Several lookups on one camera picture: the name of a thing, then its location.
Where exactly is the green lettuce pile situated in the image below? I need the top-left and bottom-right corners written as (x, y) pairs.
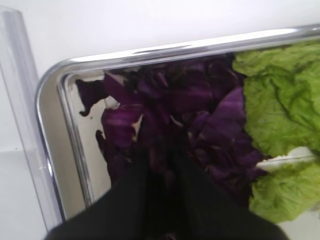
top-left (233, 40), bottom-right (320, 223)

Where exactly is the purple cabbage pile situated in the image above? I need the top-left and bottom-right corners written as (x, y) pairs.
top-left (75, 53), bottom-right (266, 207)

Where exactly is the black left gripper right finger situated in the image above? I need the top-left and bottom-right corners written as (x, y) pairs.
top-left (172, 149), bottom-right (288, 240)

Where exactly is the metal serving tray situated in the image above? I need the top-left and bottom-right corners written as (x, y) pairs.
top-left (35, 24), bottom-right (320, 220)

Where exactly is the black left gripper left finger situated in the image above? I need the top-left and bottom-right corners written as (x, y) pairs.
top-left (45, 144), bottom-right (175, 240)

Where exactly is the left clear acrylic divider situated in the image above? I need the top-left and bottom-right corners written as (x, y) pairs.
top-left (0, 6), bottom-right (63, 231)

